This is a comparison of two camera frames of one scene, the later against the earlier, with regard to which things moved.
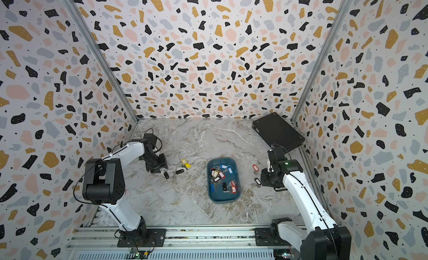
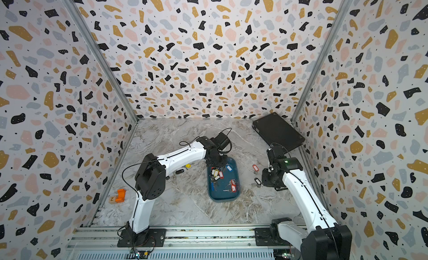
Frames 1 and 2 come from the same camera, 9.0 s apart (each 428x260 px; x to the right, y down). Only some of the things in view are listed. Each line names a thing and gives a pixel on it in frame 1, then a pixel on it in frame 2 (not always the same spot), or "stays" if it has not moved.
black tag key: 257,181 stays
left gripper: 162,163 to 223,164
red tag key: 256,168 stays
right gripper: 263,181 stays
